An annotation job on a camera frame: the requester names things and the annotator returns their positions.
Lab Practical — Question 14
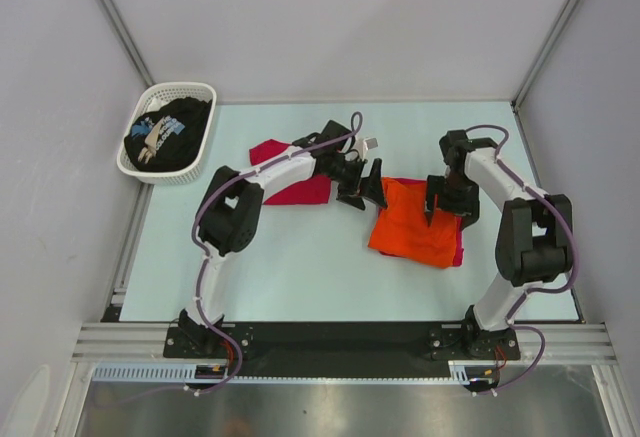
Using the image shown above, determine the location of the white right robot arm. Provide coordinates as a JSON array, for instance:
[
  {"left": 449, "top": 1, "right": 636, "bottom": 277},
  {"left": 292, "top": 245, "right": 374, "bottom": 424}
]
[{"left": 425, "top": 130, "right": 577, "bottom": 359}]

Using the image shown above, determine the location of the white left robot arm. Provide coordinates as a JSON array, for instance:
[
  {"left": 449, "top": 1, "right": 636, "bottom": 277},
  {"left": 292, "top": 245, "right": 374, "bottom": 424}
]
[{"left": 178, "top": 111, "right": 387, "bottom": 357}]

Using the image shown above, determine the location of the black printed t shirt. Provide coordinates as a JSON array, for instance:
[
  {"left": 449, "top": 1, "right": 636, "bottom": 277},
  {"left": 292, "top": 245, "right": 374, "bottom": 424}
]
[{"left": 123, "top": 97, "right": 212, "bottom": 173}]

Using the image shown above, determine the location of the orange t shirt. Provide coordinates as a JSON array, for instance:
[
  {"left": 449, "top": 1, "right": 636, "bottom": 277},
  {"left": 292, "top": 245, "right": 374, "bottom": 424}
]
[{"left": 368, "top": 176, "right": 461, "bottom": 270}]

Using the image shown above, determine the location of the aluminium frame rail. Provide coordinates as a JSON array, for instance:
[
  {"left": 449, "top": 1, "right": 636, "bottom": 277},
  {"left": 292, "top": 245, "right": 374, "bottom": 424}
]
[{"left": 72, "top": 322, "right": 616, "bottom": 364}]

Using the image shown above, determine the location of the grey slotted cable duct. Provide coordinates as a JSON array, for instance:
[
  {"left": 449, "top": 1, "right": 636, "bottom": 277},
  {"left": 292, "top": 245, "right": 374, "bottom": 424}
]
[{"left": 93, "top": 363, "right": 228, "bottom": 384}]

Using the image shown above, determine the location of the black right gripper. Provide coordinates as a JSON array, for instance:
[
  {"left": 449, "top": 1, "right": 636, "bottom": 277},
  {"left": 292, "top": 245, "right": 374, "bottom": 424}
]
[{"left": 423, "top": 173, "right": 480, "bottom": 231}]

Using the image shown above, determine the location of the red polo shirt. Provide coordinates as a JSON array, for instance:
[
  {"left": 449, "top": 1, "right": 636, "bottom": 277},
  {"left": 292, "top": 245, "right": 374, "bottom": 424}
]
[{"left": 249, "top": 139, "right": 331, "bottom": 206}]

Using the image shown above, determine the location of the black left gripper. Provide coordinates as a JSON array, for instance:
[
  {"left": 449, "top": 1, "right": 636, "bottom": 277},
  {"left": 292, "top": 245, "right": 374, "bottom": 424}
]
[{"left": 325, "top": 153, "right": 385, "bottom": 210}]

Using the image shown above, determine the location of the white plastic laundry basket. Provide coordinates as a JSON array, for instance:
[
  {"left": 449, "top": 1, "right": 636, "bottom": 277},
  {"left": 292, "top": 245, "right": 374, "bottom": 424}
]
[{"left": 116, "top": 82, "right": 217, "bottom": 185}]

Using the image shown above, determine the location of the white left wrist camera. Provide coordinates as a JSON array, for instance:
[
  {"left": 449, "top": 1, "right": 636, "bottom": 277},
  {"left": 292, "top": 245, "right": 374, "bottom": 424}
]
[{"left": 346, "top": 137, "right": 379, "bottom": 161}]

